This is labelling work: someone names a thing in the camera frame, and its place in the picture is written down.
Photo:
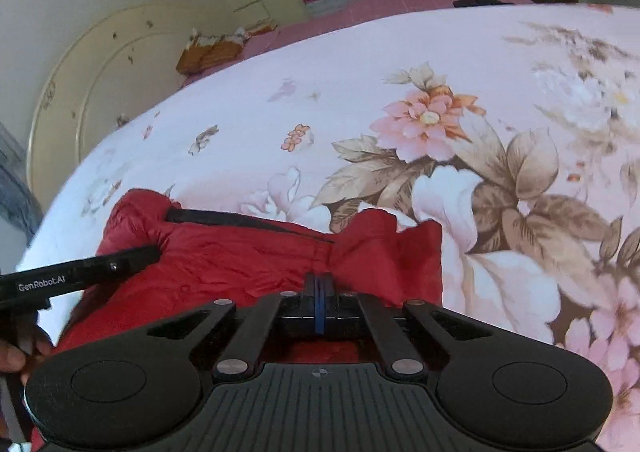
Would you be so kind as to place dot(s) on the orange white cushion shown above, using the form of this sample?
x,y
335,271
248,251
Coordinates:
x,y
261,26

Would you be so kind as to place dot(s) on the pink bed sheet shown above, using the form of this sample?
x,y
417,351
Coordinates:
x,y
390,0

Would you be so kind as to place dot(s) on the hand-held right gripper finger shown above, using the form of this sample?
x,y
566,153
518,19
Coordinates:
x,y
312,304
325,304

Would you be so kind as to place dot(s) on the white floral bed blanket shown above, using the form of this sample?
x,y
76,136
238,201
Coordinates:
x,y
350,82

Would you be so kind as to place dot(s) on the person's left hand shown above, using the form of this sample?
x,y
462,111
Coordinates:
x,y
12,361

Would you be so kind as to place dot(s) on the dark cloth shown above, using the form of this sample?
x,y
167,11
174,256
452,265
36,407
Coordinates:
x,y
482,1

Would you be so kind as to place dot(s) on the red down jacket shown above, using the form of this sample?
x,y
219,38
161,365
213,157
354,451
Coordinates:
x,y
225,257

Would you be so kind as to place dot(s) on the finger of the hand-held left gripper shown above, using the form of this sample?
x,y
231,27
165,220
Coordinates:
x,y
132,262

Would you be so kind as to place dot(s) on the cream arched headboard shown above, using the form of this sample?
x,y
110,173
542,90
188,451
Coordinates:
x,y
70,82

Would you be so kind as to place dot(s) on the grey patterned cloth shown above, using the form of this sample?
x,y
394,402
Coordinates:
x,y
17,177

